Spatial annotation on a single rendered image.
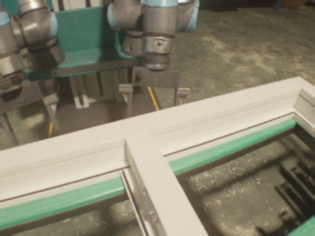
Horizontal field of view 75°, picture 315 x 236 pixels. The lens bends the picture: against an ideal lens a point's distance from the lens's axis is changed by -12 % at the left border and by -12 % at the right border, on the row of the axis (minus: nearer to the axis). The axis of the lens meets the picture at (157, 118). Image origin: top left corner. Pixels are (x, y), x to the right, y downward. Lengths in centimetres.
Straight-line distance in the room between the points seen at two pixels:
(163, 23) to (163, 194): 44
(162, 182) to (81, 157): 14
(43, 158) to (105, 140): 10
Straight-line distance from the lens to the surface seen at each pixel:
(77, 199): 40
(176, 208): 30
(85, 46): 125
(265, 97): 51
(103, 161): 40
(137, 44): 110
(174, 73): 65
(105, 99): 152
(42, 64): 113
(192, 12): 102
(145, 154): 35
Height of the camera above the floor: 120
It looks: 41 degrees down
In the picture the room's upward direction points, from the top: straight up
